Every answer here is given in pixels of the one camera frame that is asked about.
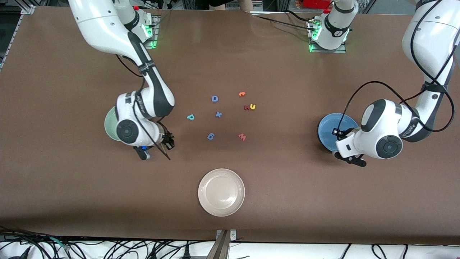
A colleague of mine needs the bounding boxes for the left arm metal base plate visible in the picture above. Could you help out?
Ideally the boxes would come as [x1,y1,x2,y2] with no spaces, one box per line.
[308,18,347,54]

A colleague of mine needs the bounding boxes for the blue plate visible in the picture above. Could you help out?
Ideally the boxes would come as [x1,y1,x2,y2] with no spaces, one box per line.
[318,113,360,154]

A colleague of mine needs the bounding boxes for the beige plate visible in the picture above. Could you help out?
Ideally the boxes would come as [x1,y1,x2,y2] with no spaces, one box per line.
[198,168,245,217]

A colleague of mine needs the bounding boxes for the pale green plate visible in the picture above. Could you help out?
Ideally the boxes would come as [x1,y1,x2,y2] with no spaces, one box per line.
[104,107,123,141]

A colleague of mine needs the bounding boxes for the red box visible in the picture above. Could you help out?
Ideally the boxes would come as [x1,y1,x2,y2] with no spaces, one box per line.
[302,0,333,9]

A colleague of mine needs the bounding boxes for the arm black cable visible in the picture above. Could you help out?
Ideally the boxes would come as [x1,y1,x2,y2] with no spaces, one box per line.
[116,54,171,161]
[337,0,456,139]

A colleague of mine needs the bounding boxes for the aluminium profile beam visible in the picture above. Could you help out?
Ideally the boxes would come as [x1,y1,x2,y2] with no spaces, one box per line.
[206,230,238,259]

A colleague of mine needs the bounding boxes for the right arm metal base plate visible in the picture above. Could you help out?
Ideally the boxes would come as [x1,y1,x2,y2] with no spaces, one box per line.
[142,11,160,49]

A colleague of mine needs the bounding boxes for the aluminium corner bracket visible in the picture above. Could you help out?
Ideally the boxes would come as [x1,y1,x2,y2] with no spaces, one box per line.
[14,0,35,15]

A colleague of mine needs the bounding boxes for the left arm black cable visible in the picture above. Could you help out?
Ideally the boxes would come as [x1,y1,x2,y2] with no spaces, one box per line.
[337,0,456,139]

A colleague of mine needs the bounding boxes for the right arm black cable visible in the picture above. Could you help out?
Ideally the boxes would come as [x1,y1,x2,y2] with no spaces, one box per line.
[116,54,171,161]

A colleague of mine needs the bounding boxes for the black cable on table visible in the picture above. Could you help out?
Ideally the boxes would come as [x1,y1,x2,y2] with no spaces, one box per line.
[250,10,313,33]

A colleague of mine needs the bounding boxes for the aluminium frame rail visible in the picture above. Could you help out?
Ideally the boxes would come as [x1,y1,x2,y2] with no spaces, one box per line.
[0,9,26,71]

